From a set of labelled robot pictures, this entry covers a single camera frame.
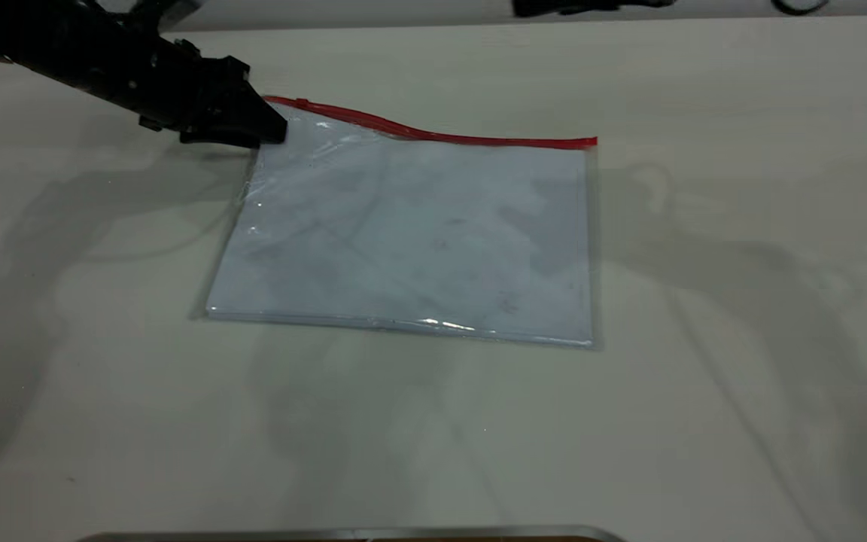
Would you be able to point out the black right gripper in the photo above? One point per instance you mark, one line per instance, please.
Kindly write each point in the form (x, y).
(591, 6)

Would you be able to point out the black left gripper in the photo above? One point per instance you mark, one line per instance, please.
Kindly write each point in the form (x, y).
(193, 86)

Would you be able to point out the clear plastic zipper bag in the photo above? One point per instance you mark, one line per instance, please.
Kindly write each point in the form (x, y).
(418, 233)

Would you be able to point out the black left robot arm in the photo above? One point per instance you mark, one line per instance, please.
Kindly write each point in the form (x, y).
(42, 38)

